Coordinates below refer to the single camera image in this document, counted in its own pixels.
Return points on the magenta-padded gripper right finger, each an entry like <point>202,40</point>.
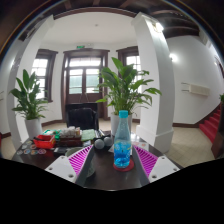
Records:
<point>146,160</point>

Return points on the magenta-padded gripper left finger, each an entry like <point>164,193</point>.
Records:
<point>80,160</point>

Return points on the clear blue-capped water bottle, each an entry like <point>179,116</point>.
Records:
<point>122,146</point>

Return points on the dark brown box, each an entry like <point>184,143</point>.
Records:
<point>70,141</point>

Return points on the black flat device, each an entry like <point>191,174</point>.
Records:
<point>60,150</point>

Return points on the flat round red coaster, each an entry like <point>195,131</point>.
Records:
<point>123,170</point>

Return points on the green cloth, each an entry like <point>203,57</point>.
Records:
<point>88,135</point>

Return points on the clear container of white items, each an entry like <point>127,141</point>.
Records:
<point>69,131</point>

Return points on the red plastic box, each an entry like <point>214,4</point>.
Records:
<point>44,143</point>

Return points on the green box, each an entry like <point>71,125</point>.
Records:
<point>50,132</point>

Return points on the black chair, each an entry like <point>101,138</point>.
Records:
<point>81,118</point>

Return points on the brown wooden double door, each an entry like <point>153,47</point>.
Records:
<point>83,97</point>

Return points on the potted plant in white pot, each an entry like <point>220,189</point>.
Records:
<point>28,100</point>
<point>125,90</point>

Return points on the red carpeted stairs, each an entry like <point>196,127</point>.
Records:
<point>211,126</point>

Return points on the brown-framed window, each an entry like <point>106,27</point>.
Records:
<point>131,61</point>
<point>40,76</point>

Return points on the green exit sign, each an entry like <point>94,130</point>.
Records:
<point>80,46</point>

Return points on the white column spotlight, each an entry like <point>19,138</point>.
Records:
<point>159,26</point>

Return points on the dark wooden stair post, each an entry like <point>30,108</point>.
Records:
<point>218,140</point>

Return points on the white wall unit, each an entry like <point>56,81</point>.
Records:
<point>198,90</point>

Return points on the glowing wall lamp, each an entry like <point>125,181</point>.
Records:
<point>173,57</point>

